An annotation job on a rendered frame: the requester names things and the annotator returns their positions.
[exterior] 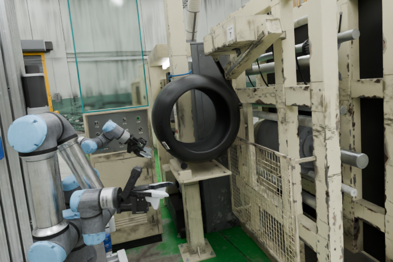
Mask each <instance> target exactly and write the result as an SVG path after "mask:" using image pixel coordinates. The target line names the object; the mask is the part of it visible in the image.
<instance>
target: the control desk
mask: <svg viewBox="0 0 393 262"><path fill-rule="evenodd" d="M82 116H83V121H84V129H85V137H87V138H90V139H93V138H95V137H98V136H100V135H101V134H102V133H103V132H104V131H103V130H102V128H103V127H104V125H105V124H106V122H108V121H112V122H113V123H116V124H117V125H118V126H120V127H121V128H122V129H124V130H125V131H127V132H128V133H130V134H131V135H132V134H133V135H134V137H135V138H137V139H138V138H140V137H142V138H143V139H144V140H143V139H142V140H143V141H145V140H146V141H147V142H146V145H145V147H147V148H151V152H150V153H151V155H152V157H151V158H144V157H138V156H137V155H135V154H134V152H131V153H127V144H123V143H121V142H120V141H118V140H116V139H115V138H114V139H113V140H112V141H111V142H110V143H109V144H108V145H107V147H106V148H105V149H103V150H102V151H99V150H97V151H95V152H94V153H91V154H88V157H89V162H90V163H91V165H92V166H93V168H95V169H97V170H98V172H99V175H100V178H99V179H100V180H101V182H102V184H103V186H104V187H105V188H109V187H121V189H122V191H123V190H124V188H125V185H126V183H127V181H128V179H129V177H130V175H131V174H130V173H131V171H132V169H133V168H134V167H136V166H137V165H139V166H141V167H143V169H142V174H141V176H140V177H139V178H138V179H137V181H136V183H135V187H136V186H138V185H146V184H152V183H157V173H156V163H155V157H154V148H153V147H154V146H153V136H152V130H151V119H150V109H149V107H148V106H146V107H140V108H129V109H118V110H112V111H101V112H91V113H83V114H82ZM114 220H115V228H116V231H114V232H110V234H111V243H112V251H113V253H116V252H117V251H119V250H122V249H124V250H129V249H133V248H136V247H140V246H145V245H148V244H153V243H157V242H162V235H161V234H162V233H163V227H162V221H161V210H160V202H159V206H158V209H154V208H153V206H152V204H151V206H150V207H149V211H147V213H140V214H132V211H128V212H122V213H119V214H117V213H116V212H115V214H114Z"/></svg>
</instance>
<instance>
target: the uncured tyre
mask: <svg viewBox="0 0 393 262"><path fill-rule="evenodd" d="M192 89H197V90H200V91H202V92H203V93H205V94H206V95H207V96H208V97H209V98H210V99H211V101H212V102H213V105H214V107H215V112H216V118H215V123H214V126H213V128H212V130H211V131H210V132H209V134H208V135H207V136H206V137H204V138H203V139H201V140H199V141H197V142H192V143H185V142H181V141H179V140H176V138H175V137H174V135H173V133H172V130H171V125H170V117H171V111H172V109H173V106H174V104H175V103H176V101H177V100H178V99H179V97H180V96H182V95H183V94H184V93H186V92H188V91H190V90H192ZM151 123H152V127H153V130H154V133H155V135H156V138H157V139H158V140H159V142H160V143H161V145H162V146H163V147H164V148H165V146H164V145H163V144H162V142H165V143H166V144H167V146H168V147H169V148H170V149H166V148H165V149H166V150H167V151H168V152H169V153H170V154H171V155H172V156H174V157H175V158H177V159H179V160H182V161H186V162H189V163H203V162H207V161H211V160H213V159H215V158H217V157H219V156H221V155H222V154H223V153H224V152H225V151H226V150H227V149H228V148H229V147H230V146H231V145H232V144H233V142H234V140H235V138H236V136H237V134H238V131H239V127H240V108H239V104H238V101H237V99H236V97H235V95H234V93H233V92H232V91H231V89H230V88H229V87H228V86H227V85H226V84H224V83H223V82H222V81H221V80H219V79H217V78H215V77H212V76H210V75H205V74H191V75H186V76H183V77H180V78H177V79H175V80H173V81H171V82H169V83H168V84H167V85H166V86H165V87H164V88H163V89H162V90H161V91H160V92H159V93H158V95H157V97H156V99H155V101H154V104H153V107H152V112H151Z"/></svg>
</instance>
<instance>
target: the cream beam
mask: <svg viewBox="0 0 393 262"><path fill-rule="evenodd" d="M265 18H274V17H273V15H235V16H233V17H232V18H230V19H229V20H227V21H226V22H225V23H223V24H222V25H220V26H219V27H217V28H216V29H215V30H213V31H212V32H210V33H209V34H208V35H206V36H205V37H204V39H203V41H204V54H205V56H211V55H214V54H220V55H228V54H236V51H235V50H232V49H234V48H237V49H238V48H240V49H241V47H244V46H246V45H248V44H252V43H254V42H256V41H257V37H258V35H257V28H258V26H260V24H261V23H262V22H263V20H264V19H265ZM232 24H233V30H234V39H232V40H230V41H228V36H227V27H229V26H231V25H232Z"/></svg>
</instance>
